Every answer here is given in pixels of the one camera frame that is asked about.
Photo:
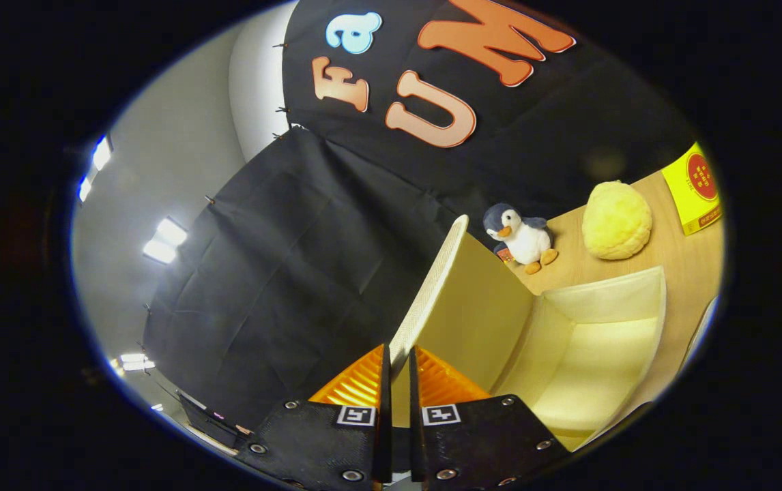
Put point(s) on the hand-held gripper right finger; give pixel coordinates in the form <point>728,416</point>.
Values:
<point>473,443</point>

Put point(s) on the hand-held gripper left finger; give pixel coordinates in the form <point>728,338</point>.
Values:
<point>326,443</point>

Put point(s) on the beige fabric storage box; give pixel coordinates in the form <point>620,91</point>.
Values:
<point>486,320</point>

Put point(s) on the ceiling light panel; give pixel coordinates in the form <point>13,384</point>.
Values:
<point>84,189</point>
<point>135,361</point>
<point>101,153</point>
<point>164,241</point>

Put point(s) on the penguin plush toy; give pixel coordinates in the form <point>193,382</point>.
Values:
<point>526,239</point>

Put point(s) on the yellow fuzzy plush ball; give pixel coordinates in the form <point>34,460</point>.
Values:
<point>616,219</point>

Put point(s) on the yellow book red circle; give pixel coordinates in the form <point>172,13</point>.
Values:
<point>694,191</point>

